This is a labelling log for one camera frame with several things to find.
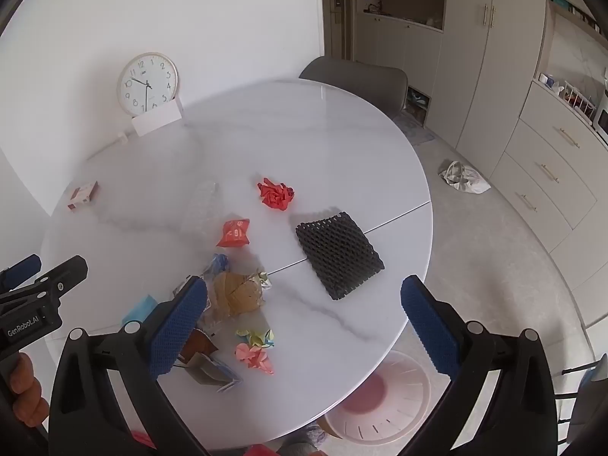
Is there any red crumpled paper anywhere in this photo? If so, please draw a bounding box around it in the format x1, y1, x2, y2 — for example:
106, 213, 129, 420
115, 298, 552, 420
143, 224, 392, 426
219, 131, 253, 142
257, 177, 295, 211

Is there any pink crumpled paper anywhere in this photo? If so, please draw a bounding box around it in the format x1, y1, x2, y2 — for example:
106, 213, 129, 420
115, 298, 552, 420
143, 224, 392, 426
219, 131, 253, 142
234, 343, 275, 375

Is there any person's left hand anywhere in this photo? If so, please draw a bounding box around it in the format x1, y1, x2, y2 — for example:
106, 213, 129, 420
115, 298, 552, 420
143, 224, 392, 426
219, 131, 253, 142
0, 354, 49, 428

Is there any white card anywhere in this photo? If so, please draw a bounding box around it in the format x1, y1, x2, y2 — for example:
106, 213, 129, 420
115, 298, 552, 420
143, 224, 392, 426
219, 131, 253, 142
131, 97, 185, 138

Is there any brown snack packet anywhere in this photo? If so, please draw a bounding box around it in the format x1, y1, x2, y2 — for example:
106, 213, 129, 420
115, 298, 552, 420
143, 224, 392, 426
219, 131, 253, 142
180, 330, 219, 366

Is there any pink plastic bin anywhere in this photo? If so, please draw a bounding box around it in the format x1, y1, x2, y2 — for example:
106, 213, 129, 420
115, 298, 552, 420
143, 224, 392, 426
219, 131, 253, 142
324, 349, 431, 442

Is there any beige drawer unit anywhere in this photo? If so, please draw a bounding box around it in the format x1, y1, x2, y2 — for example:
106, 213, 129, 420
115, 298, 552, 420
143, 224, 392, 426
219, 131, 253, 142
489, 78, 608, 295

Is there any round white wall clock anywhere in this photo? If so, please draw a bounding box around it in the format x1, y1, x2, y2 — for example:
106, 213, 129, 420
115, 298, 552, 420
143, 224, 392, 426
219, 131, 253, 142
117, 52, 179, 117

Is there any tall beige cabinet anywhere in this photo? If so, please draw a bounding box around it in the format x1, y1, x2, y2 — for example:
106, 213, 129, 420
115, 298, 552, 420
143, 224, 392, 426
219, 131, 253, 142
442, 0, 547, 176

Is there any beige shelf cabinet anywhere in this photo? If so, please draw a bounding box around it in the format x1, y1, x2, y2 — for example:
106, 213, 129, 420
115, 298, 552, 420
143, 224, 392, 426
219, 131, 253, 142
354, 0, 447, 127

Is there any black foam mesh sleeve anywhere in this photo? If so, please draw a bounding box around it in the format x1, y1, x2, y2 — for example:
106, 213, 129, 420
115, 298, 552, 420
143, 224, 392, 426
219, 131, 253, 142
295, 211, 385, 301

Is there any white wire rack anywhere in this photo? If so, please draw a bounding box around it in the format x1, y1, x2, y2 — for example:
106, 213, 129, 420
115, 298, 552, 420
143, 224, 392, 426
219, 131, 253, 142
563, 83, 599, 124

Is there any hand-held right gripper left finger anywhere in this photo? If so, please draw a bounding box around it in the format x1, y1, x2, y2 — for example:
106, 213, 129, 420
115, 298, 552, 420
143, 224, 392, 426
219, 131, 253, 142
47, 274, 224, 456

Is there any beige door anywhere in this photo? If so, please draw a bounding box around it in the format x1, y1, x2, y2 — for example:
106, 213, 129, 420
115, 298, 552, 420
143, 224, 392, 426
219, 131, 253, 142
320, 0, 357, 60

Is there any clear plastic bottle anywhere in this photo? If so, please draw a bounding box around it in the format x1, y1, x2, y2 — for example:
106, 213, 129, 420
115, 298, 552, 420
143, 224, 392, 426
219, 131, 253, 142
183, 180, 222, 243

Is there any light blue packet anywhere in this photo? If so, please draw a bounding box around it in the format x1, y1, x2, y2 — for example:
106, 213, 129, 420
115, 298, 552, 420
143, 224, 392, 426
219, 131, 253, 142
121, 294, 160, 328

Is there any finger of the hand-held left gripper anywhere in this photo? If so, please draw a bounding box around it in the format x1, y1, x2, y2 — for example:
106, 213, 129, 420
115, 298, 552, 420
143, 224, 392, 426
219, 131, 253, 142
28, 255, 89, 298
0, 254, 43, 291

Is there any yellow green crumpled paper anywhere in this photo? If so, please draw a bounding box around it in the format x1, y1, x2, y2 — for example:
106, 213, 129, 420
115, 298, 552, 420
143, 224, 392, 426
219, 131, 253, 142
236, 328, 276, 348

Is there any white power cable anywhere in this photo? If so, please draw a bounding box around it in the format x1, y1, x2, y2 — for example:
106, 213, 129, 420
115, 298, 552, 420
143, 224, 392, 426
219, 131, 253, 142
85, 130, 131, 162

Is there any small red white box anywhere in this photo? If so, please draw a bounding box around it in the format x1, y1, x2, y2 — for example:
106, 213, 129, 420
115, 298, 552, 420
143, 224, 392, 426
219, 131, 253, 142
66, 180, 99, 211

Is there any grey white packet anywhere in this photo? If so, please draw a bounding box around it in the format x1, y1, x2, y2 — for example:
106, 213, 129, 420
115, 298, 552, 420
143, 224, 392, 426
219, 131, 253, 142
185, 354, 241, 394

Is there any blue wrapper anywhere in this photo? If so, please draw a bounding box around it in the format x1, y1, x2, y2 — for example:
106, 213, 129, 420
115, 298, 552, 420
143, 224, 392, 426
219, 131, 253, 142
206, 253, 231, 279

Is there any orange snack wrapper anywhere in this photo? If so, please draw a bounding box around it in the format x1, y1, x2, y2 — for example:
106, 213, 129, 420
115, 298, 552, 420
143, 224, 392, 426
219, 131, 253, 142
216, 218, 251, 249

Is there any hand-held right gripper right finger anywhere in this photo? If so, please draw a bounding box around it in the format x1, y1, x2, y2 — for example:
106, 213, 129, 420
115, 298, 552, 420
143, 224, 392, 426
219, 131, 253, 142
394, 274, 556, 456

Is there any grey floor mat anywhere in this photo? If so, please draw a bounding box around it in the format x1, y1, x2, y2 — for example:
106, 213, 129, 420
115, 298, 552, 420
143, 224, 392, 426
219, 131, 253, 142
396, 114, 435, 146

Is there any grey chair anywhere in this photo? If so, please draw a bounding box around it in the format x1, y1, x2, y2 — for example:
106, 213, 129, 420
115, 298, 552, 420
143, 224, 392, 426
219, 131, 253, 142
565, 354, 608, 442
298, 55, 409, 119

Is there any white plastic bag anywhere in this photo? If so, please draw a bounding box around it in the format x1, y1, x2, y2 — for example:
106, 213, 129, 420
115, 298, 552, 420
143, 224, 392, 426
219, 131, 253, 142
438, 160, 491, 195

